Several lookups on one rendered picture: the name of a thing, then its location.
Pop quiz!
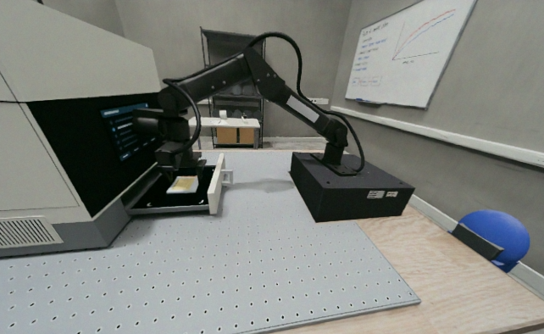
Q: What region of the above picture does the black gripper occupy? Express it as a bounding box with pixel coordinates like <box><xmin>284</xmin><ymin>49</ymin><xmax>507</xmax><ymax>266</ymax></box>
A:
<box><xmin>155</xmin><ymin>138</ymin><xmax>207</xmax><ymax>184</ymax></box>

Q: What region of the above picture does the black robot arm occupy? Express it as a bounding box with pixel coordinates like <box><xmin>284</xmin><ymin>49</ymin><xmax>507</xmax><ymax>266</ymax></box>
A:
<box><xmin>132</xmin><ymin>47</ymin><xmax>358</xmax><ymax>176</ymax></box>

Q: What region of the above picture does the grey lab imager with drawer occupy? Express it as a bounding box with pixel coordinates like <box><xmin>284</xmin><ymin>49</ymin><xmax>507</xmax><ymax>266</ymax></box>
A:
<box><xmin>0</xmin><ymin>0</ymin><xmax>234</xmax><ymax>257</ymax></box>

